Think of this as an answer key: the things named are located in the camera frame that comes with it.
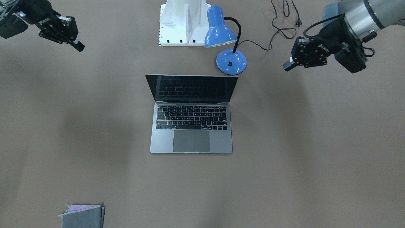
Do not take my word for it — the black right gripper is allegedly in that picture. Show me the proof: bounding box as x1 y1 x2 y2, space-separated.
36 15 85 52

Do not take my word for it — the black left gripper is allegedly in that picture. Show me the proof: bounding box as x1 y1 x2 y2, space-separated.
283 30 345 71

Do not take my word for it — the grey laptop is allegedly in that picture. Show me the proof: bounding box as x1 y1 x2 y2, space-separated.
146 74 238 154

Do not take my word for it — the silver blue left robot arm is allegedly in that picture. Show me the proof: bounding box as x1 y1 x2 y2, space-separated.
283 0 405 73

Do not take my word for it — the blue desk lamp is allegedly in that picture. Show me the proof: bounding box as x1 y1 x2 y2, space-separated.
204 5 247 75

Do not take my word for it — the grey folded cloth stack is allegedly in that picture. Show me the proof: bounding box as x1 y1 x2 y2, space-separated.
59 205 105 228

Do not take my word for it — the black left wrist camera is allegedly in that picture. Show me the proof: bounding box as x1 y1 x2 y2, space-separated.
334 44 376 73

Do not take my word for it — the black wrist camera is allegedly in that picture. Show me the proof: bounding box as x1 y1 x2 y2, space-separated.
0 6 28 39
334 44 376 73

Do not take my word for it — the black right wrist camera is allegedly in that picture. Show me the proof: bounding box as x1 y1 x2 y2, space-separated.
0 6 28 39

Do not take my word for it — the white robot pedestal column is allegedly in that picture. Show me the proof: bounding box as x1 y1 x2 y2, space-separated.
158 0 211 46

